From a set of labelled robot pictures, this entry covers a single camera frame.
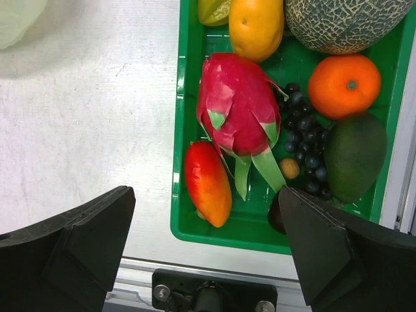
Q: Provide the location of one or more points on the orange tangerine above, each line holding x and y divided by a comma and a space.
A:
344, 84

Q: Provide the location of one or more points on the dark blue grape bunch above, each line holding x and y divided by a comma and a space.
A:
304, 141

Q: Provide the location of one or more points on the dark purple passion fruit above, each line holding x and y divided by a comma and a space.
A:
274, 216

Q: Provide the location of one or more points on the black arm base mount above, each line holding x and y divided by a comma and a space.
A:
184, 292

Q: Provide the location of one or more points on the red orange mango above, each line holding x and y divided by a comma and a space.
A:
207, 183

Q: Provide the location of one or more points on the netted green cantaloupe melon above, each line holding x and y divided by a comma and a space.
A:
343, 27

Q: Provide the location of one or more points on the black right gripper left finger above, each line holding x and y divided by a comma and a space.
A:
67, 262

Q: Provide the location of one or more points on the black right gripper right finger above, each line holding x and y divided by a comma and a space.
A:
344, 262

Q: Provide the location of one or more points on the green avocado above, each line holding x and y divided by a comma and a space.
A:
354, 155

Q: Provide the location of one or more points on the yellow orange lemon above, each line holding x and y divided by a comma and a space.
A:
256, 28

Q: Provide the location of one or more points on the pale green plastic bag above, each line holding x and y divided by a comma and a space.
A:
17, 16

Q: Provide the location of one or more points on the pink dragon fruit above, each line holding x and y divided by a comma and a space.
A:
238, 110

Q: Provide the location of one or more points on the green plastic tray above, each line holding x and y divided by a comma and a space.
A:
247, 226

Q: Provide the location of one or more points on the yellow green starfruit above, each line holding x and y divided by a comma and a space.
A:
213, 12

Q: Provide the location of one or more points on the small tan longan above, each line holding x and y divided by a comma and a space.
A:
289, 168

